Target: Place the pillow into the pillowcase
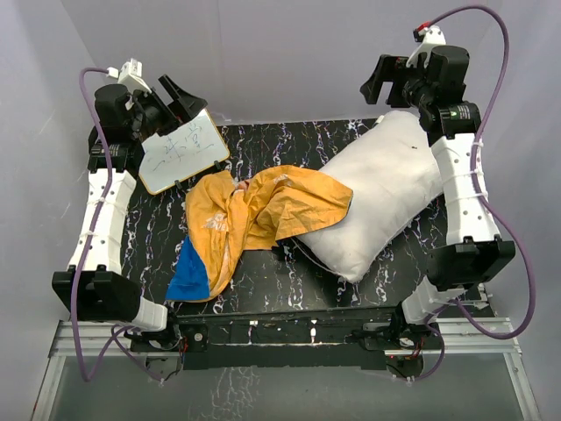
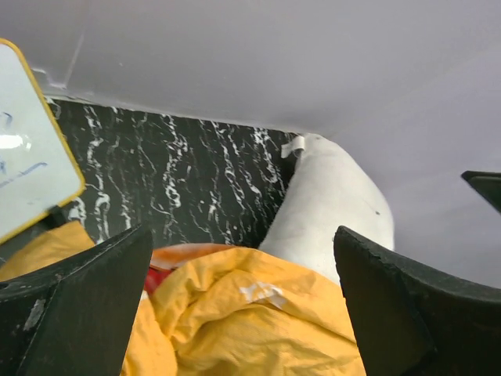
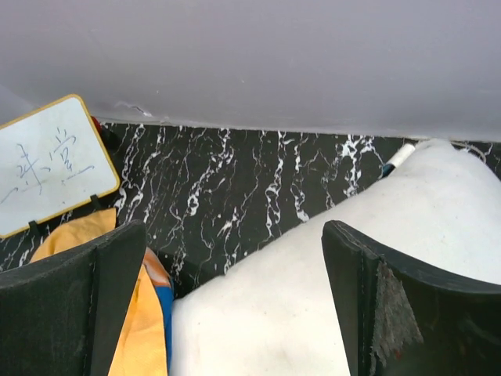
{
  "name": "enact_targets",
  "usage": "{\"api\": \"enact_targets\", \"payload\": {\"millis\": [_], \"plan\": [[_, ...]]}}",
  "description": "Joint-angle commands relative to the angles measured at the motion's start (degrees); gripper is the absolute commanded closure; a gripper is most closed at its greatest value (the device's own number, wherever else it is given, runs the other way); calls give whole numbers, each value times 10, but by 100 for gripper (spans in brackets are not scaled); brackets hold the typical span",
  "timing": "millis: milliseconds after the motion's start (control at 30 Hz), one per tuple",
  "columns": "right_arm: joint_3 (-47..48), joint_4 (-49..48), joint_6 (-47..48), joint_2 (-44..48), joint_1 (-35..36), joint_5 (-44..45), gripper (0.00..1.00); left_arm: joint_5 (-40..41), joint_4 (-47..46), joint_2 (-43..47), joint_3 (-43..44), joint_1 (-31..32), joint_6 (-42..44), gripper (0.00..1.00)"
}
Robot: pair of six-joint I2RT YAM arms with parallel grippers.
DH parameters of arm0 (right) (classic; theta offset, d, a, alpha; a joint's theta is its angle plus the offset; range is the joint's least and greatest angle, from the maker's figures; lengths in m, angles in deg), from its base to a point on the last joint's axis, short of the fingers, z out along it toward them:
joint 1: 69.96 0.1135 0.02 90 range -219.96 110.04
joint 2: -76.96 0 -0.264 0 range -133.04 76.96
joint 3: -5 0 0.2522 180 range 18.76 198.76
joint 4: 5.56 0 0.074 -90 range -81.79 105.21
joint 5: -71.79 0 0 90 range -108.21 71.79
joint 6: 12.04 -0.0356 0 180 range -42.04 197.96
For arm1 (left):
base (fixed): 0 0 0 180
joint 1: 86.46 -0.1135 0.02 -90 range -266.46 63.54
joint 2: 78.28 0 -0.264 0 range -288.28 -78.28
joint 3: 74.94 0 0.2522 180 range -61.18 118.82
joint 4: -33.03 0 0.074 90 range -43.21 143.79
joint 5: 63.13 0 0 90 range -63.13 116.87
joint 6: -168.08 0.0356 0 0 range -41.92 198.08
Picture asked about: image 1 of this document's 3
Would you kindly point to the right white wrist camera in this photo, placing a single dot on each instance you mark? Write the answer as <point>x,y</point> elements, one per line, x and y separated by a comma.
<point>427,37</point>

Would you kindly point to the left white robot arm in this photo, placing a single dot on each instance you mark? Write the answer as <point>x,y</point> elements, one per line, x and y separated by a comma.
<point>93,287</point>

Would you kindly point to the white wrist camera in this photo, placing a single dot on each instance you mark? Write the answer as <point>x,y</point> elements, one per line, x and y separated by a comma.
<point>130,75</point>
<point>427,37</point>

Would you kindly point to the white pillow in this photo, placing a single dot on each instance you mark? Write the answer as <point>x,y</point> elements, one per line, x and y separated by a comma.
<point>393,176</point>

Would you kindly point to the small whiteboard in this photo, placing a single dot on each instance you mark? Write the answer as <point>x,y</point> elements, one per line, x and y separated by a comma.
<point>192,148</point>

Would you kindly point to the orange and blue pillowcase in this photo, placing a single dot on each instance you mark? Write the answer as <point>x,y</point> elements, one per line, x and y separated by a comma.
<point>226,218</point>

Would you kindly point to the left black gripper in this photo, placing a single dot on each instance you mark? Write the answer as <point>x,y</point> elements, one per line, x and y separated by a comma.
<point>186,105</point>

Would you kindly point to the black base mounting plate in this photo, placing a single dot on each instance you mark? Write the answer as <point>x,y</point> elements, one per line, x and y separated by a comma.
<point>362,337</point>

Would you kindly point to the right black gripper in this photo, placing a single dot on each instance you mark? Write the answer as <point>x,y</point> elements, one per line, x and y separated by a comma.
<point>385,73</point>

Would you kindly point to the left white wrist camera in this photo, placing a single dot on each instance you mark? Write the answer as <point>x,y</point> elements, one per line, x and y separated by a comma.
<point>130,75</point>

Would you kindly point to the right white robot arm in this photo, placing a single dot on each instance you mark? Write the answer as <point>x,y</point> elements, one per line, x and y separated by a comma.
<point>474,251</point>

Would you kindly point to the aluminium frame rail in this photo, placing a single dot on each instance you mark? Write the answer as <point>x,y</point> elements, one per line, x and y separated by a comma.
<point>460,337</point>

